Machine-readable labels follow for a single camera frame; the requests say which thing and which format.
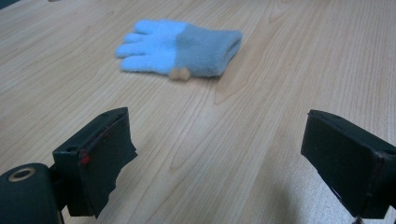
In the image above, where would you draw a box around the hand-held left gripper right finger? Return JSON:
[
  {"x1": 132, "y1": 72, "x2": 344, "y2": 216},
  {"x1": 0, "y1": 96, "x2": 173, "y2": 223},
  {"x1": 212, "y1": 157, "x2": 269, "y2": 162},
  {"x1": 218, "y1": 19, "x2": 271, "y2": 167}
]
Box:
[{"x1": 300, "y1": 108, "x2": 396, "y2": 219}]

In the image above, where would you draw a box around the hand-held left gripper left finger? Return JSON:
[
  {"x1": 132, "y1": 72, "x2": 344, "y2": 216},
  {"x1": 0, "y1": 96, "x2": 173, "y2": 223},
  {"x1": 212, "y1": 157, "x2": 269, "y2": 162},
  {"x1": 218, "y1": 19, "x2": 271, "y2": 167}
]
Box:
[{"x1": 51, "y1": 106, "x2": 138, "y2": 218}]

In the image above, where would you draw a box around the blue and grey glove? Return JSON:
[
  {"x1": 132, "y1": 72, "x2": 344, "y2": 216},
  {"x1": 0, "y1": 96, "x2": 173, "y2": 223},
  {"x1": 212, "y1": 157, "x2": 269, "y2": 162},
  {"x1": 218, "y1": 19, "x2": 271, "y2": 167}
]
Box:
[{"x1": 114, "y1": 19, "x2": 244, "y2": 82}]

